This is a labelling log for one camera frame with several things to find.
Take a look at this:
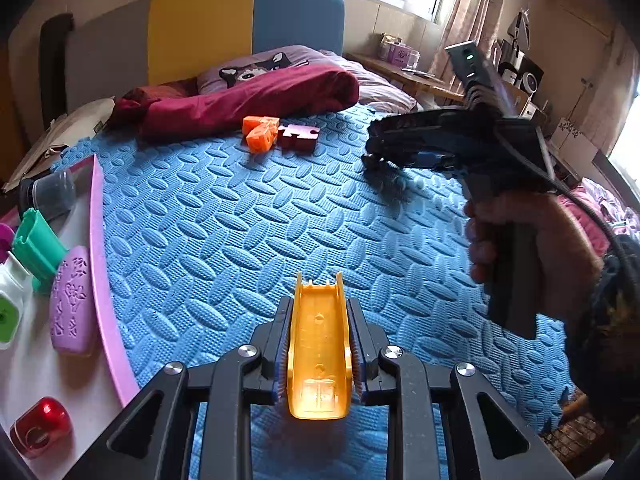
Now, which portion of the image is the white green cube toy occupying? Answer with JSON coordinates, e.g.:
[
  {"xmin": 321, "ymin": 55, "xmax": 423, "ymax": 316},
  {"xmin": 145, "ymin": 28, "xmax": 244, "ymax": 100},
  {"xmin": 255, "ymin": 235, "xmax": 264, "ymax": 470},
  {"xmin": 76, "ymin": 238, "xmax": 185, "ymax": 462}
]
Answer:
[{"xmin": 0, "ymin": 252, "xmax": 30, "ymax": 350}]

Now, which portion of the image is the pink storage box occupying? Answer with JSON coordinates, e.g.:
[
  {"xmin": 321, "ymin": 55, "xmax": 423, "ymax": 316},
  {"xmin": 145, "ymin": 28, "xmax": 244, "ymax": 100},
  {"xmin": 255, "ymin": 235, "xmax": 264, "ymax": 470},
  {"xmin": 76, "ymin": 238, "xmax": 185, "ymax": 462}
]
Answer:
[{"xmin": 378, "ymin": 32, "xmax": 420, "ymax": 70}]

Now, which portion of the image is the red puzzle piece block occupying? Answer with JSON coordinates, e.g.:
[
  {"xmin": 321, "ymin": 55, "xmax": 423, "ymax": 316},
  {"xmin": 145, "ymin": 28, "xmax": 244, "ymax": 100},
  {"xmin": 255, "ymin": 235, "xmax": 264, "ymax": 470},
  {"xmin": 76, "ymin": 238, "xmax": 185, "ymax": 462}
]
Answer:
[{"xmin": 277, "ymin": 125, "xmax": 320, "ymax": 153}]

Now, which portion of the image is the red metal cylinder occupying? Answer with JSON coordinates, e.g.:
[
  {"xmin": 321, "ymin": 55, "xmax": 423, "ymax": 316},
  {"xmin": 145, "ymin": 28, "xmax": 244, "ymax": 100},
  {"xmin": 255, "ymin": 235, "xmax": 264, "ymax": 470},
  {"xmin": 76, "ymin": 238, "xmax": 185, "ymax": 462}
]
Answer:
[{"xmin": 10, "ymin": 396, "xmax": 73, "ymax": 460}]

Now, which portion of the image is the green plastic stand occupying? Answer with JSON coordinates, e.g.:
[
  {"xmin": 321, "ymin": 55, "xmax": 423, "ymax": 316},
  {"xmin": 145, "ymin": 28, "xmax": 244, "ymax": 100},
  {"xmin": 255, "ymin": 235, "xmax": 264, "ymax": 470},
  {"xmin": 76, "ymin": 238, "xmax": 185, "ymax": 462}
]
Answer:
[{"xmin": 11, "ymin": 208, "xmax": 68, "ymax": 295}]

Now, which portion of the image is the black cable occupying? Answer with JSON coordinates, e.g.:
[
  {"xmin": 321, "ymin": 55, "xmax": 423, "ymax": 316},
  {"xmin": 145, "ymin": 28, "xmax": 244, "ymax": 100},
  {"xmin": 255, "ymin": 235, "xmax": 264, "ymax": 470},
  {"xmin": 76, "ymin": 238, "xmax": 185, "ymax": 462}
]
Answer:
[{"xmin": 494, "ymin": 123, "xmax": 637, "ymax": 306}]

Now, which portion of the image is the pink bed quilt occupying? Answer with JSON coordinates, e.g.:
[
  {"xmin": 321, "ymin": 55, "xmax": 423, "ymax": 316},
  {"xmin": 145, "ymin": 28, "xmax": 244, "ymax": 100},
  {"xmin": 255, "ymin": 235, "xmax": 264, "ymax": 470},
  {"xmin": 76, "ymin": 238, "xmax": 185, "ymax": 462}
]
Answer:
[{"xmin": 320, "ymin": 50, "xmax": 421, "ymax": 114}]

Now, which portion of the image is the maroon blanket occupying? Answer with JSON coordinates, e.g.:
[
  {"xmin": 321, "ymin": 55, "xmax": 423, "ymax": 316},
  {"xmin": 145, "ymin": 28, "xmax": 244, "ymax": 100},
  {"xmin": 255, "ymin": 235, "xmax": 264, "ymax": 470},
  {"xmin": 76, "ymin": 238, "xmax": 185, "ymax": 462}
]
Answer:
[{"xmin": 106, "ymin": 63, "xmax": 359, "ymax": 143}]

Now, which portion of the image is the person right hand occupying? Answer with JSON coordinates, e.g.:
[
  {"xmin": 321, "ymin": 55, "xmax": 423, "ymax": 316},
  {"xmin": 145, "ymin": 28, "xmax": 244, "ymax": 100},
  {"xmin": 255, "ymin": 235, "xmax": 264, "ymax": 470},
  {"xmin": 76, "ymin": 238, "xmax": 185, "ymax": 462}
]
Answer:
[{"xmin": 464, "ymin": 192, "xmax": 603, "ymax": 325}]

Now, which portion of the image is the blue foam mat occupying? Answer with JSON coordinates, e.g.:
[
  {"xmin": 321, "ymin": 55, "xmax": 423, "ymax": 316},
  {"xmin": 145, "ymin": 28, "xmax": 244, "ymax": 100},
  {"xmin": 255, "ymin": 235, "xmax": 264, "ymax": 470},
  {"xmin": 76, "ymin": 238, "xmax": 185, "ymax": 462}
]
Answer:
[{"xmin": 61, "ymin": 106, "xmax": 573, "ymax": 430}]

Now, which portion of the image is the wooden side desk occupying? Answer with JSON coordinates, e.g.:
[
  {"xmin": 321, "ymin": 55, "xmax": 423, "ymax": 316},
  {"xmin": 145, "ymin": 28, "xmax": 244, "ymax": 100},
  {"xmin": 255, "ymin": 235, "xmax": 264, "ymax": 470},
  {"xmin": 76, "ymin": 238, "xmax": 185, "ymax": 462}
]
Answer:
[{"xmin": 344, "ymin": 52, "xmax": 464, "ymax": 103}]

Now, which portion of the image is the grey yellow blue headboard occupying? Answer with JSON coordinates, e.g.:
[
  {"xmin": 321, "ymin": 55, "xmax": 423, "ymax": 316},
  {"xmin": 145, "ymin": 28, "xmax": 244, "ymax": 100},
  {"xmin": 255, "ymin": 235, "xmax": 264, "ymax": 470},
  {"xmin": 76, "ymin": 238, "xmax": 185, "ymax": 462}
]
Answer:
[{"xmin": 65, "ymin": 0, "xmax": 345, "ymax": 110}]

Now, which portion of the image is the cat print pillow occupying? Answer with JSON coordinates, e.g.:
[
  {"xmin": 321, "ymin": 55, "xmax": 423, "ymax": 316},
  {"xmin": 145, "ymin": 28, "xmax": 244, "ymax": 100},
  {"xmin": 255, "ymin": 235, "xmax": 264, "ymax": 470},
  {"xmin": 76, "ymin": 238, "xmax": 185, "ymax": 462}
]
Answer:
[{"xmin": 198, "ymin": 44, "xmax": 335, "ymax": 94}]

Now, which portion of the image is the pink shallow box tray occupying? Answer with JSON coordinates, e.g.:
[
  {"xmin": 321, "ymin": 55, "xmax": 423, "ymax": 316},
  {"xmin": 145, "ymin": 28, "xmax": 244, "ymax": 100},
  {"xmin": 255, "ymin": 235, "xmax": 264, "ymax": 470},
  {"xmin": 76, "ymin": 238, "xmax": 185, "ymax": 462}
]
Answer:
[{"xmin": 1, "ymin": 155, "xmax": 138, "ymax": 479}]

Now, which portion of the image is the orange cube block chain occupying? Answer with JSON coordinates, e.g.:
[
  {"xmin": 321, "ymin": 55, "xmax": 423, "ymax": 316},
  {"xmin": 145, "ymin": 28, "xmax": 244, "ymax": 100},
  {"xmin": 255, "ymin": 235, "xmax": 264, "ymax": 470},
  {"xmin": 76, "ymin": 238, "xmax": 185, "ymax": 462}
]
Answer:
[{"xmin": 241, "ymin": 115, "xmax": 281, "ymax": 155}]

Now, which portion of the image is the dark clear plastic jar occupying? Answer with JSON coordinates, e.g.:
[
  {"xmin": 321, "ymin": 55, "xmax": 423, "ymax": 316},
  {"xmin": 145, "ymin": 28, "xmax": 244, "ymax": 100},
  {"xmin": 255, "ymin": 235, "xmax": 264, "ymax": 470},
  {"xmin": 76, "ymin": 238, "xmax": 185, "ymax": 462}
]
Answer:
[{"xmin": 17, "ymin": 169, "xmax": 76, "ymax": 221}]

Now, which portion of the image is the magenta round lid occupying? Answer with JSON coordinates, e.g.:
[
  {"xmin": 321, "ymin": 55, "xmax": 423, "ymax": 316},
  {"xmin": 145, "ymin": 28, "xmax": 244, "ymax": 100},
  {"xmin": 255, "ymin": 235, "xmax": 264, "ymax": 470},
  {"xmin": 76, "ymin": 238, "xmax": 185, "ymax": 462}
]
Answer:
[{"xmin": 0, "ymin": 223, "xmax": 14, "ymax": 263}]

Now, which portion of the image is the orange plastic scoop piece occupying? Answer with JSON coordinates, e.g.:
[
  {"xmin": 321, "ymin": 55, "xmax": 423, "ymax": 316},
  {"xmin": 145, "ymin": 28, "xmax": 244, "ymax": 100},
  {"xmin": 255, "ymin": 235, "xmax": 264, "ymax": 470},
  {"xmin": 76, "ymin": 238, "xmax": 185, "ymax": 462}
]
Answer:
[{"xmin": 286, "ymin": 273, "xmax": 352, "ymax": 420}]

